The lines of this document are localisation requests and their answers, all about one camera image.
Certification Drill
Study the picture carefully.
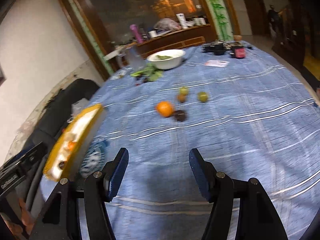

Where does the green grape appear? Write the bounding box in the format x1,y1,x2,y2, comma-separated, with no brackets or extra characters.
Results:
197,92,208,102
180,87,189,96

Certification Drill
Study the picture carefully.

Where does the brown kiwi fruit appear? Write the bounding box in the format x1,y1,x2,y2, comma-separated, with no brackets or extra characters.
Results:
177,94,187,103

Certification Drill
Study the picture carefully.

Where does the person's left hand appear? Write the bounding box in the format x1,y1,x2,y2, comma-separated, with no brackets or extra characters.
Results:
5,198,35,237

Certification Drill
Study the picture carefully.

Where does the white foam tray yellow rim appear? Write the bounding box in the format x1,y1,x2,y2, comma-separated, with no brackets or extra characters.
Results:
43,103,106,181

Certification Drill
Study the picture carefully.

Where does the orange tangerine in tray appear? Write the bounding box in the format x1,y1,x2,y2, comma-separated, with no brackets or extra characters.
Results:
67,141,76,152

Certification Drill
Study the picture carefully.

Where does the black leather sofa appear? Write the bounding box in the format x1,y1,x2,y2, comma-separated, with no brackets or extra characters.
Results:
4,79,100,210

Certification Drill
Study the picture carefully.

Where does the dark plum on table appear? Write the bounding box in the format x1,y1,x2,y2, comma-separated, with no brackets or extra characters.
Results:
172,110,187,122

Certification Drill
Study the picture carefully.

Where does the blue plaid tablecloth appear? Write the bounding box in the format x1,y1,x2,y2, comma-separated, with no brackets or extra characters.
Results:
89,47,319,239

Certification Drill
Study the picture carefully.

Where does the clear plastic bag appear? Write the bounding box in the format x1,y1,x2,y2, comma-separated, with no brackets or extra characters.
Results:
71,98,89,117

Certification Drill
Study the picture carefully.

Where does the small orange tangerine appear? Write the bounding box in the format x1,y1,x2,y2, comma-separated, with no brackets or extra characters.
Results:
156,101,175,118

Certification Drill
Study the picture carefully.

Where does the green leafy vegetable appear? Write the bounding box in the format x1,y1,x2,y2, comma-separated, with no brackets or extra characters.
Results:
130,63,163,83

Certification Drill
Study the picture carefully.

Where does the white red paper card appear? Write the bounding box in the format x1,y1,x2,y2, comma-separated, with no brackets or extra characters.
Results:
204,60,229,68

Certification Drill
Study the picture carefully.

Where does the clear glass mug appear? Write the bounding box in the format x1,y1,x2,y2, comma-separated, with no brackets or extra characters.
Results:
116,45,145,74

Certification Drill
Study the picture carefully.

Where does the white ceramic bowl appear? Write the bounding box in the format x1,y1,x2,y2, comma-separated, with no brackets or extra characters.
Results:
147,49,186,70

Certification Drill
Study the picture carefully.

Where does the wooden sideboard cabinet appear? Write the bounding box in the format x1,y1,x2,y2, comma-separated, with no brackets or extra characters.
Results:
112,24,218,61

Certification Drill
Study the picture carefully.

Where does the black electronic device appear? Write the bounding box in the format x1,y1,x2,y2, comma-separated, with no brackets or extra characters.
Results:
202,41,231,56

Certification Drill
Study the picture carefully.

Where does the small black red jar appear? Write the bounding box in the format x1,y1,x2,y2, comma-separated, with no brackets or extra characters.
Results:
233,45,246,59

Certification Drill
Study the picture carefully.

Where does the purple thermos bottle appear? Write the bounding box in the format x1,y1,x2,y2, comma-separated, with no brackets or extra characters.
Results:
130,24,144,43

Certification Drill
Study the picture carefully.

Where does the pink plastic bag on cabinet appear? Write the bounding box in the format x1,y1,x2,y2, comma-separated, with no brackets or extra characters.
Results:
153,18,182,31

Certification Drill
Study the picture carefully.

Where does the white tube box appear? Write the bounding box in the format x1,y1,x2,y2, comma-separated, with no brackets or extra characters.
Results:
176,13,188,29

